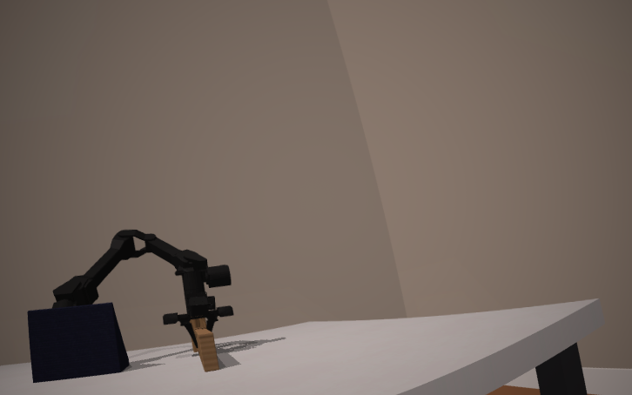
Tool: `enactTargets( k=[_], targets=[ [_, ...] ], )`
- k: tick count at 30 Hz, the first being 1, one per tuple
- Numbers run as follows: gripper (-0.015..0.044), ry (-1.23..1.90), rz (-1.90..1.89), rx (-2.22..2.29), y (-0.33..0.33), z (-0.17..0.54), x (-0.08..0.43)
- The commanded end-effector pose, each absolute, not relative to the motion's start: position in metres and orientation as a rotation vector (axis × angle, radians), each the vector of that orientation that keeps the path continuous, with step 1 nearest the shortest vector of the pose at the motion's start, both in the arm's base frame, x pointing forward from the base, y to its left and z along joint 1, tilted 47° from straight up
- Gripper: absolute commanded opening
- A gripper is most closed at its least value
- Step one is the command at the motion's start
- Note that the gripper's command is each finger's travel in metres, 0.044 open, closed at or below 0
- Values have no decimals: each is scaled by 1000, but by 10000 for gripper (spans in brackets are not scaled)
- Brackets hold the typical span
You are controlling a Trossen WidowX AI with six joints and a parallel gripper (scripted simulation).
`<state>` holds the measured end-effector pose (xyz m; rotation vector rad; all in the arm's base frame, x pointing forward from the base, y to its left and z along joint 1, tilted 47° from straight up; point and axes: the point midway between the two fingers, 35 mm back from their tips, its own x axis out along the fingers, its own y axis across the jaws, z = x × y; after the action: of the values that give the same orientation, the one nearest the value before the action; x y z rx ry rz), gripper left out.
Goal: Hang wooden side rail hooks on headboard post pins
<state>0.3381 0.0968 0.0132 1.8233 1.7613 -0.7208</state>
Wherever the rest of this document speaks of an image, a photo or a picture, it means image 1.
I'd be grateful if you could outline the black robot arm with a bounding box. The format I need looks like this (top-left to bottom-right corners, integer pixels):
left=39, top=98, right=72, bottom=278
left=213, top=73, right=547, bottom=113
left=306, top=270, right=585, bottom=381
left=52, top=230, right=232, bottom=317

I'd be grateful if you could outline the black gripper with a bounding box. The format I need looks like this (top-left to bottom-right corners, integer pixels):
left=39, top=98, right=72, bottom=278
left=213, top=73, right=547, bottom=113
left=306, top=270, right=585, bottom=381
left=163, top=288, right=234, bottom=348

